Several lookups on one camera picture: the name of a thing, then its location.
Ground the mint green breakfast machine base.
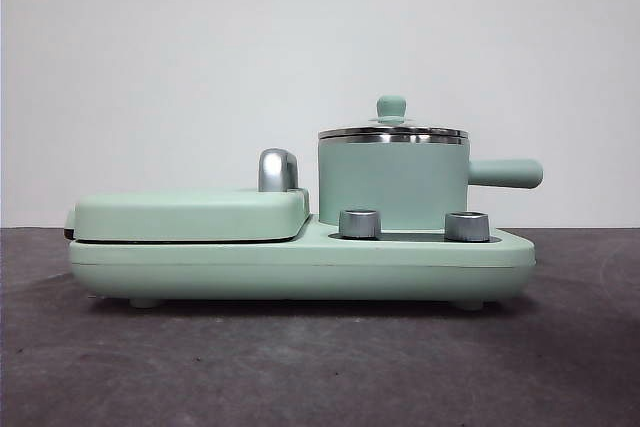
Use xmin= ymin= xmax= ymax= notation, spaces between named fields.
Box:
xmin=68 ymin=214 xmax=536 ymax=310

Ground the silver control knob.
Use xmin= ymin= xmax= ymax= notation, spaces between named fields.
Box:
xmin=338 ymin=207 xmax=384 ymax=240
xmin=443 ymin=210 xmax=492 ymax=243

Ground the mint green pot with handle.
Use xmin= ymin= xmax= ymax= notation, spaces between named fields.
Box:
xmin=317 ymin=137 xmax=545 ymax=231

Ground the glass pot lid green knob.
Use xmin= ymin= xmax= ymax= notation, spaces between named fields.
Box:
xmin=318 ymin=94 xmax=470 ymax=143

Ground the mint green hinged grill lid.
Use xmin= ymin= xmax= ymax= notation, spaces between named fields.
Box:
xmin=64 ymin=147 xmax=313 ymax=243

